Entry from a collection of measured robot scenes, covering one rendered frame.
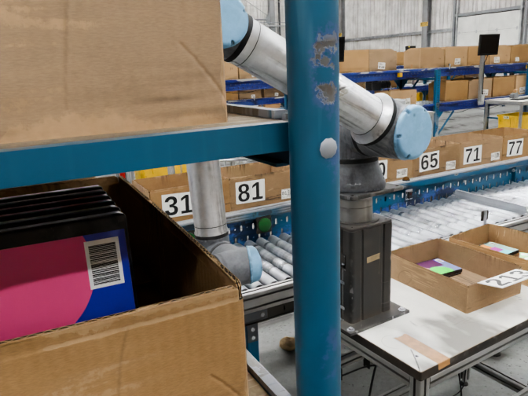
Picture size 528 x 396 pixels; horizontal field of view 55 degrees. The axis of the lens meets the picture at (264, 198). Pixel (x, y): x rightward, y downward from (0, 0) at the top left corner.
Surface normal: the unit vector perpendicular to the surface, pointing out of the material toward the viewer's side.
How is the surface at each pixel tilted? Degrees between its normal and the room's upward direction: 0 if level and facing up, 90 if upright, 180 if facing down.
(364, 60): 90
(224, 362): 90
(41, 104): 92
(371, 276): 90
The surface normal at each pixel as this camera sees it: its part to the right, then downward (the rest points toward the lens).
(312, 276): -0.29, 0.26
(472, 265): -0.87, 0.14
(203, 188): -0.03, 0.22
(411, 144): 0.57, 0.17
